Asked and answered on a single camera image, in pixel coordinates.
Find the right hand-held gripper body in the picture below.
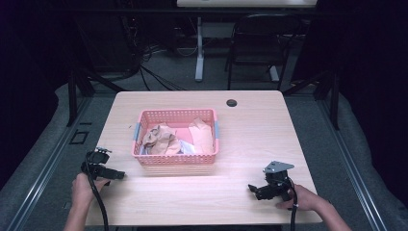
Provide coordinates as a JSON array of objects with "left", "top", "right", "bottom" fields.
[{"left": 263, "top": 160, "right": 295, "bottom": 202}]

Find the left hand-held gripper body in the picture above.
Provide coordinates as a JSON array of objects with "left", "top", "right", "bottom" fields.
[{"left": 80, "top": 146, "right": 113, "bottom": 181}]

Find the beige cloth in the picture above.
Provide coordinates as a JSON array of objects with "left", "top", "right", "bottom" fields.
[{"left": 141, "top": 123, "right": 183, "bottom": 156}]

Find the brown paper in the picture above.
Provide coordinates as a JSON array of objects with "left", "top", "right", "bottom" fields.
[{"left": 188, "top": 116, "right": 216, "bottom": 156}]

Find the pink plastic basket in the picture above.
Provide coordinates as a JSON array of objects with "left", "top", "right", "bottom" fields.
[{"left": 131, "top": 108, "right": 221, "bottom": 167}]

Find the person's left hand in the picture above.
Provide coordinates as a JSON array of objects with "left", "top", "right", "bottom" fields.
[{"left": 70, "top": 172, "right": 110, "bottom": 210}]

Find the person's right hand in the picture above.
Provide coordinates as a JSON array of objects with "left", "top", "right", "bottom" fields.
[{"left": 276, "top": 184, "right": 325, "bottom": 212}]

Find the black metal stand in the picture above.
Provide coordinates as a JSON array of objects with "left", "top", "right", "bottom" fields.
[
  {"left": 282, "top": 68, "right": 342, "bottom": 131},
  {"left": 65, "top": 65, "right": 127, "bottom": 128}
]

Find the crumpled white paper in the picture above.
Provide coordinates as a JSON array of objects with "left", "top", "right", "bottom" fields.
[{"left": 177, "top": 139, "right": 197, "bottom": 155}]

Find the short white desk foot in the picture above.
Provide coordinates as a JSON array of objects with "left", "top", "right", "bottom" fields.
[{"left": 268, "top": 64, "right": 281, "bottom": 83}]

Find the black folding chair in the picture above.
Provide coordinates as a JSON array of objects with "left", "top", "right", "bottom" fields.
[{"left": 223, "top": 13, "right": 303, "bottom": 91}]

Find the white desk leg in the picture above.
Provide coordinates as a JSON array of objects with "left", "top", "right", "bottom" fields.
[{"left": 194, "top": 15, "right": 206, "bottom": 83}]

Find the white desk top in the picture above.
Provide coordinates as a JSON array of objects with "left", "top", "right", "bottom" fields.
[{"left": 176, "top": 0, "right": 319, "bottom": 9}]

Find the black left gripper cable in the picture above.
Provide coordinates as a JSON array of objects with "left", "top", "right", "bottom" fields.
[{"left": 84, "top": 152, "right": 110, "bottom": 231}]

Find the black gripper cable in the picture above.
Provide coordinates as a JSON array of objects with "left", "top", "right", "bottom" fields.
[
  {"left": 84, "top": 152, "right": 110, "bottom": 231},
  {"left": 287, "top": 176, "right": 299, "bottom": 231}
]

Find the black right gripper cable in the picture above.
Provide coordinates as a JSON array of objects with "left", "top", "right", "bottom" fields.
[{"left": 287, "top": 176, "right": 299, "bottom": 231}]

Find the metal floor rail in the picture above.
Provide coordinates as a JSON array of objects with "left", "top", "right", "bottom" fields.
[
  {"left": 5, "top": 95, "right": 94, "bottom": 231},
  {"left": 317, "top": 95, "right": 390, "bottom": 231}
]

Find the bundle of black floor cables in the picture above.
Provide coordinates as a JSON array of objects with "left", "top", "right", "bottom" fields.
[{"left": 120, "top": 17, "right": 187, "bottom": 92}]

